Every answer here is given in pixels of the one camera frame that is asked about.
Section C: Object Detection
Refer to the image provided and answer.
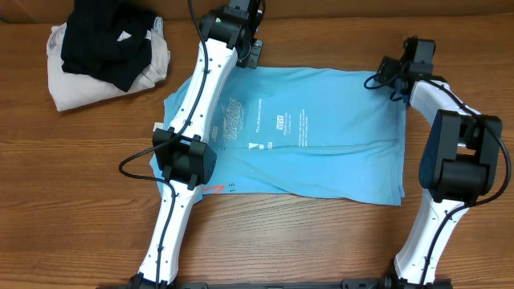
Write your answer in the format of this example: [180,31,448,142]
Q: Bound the folded black garment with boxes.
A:
[61,0,157,92]

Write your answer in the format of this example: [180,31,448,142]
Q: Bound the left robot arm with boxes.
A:
[127,0,266,288]

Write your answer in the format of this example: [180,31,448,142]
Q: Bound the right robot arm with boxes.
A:
[364,36,512,288]

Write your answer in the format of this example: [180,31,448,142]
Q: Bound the folded beige garment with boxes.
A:
[47,17,171,112]

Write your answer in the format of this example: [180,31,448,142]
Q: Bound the light blue t-shirt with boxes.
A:
[149,66,407,207]

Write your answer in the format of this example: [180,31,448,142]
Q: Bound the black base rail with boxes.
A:
[96,276,454,289]

